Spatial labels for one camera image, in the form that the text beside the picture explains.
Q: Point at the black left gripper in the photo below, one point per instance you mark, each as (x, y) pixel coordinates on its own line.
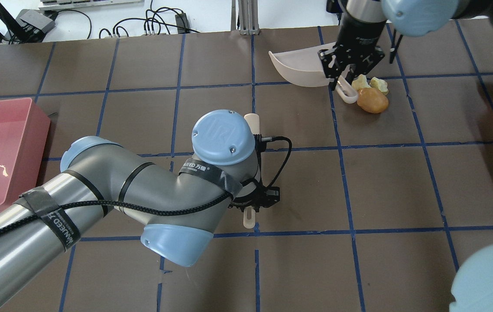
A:
(267, 198)

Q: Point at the pink plastic bin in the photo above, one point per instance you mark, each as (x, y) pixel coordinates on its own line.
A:
(23, 132)

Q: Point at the round brown bread bun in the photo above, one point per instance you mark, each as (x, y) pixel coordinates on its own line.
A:
(372, 100)

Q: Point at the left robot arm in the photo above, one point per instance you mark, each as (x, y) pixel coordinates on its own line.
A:
(180, 212)

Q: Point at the black power adapter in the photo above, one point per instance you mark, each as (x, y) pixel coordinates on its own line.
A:
(35, 21)

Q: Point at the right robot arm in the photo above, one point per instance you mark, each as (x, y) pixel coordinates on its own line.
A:
(361, 22)

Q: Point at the yellow bread chunk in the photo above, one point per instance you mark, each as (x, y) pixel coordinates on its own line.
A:
(379, 84)
(360, 82)

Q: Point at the white plastic dustpan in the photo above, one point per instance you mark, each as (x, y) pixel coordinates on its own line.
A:
(304, 68)

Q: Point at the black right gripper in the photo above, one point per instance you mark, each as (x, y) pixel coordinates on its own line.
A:
(360, 37)

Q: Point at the aluminium frame post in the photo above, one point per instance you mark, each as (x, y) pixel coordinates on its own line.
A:
(244, 17)

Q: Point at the white hand brush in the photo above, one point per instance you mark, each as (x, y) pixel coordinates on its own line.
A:
(249, 212)

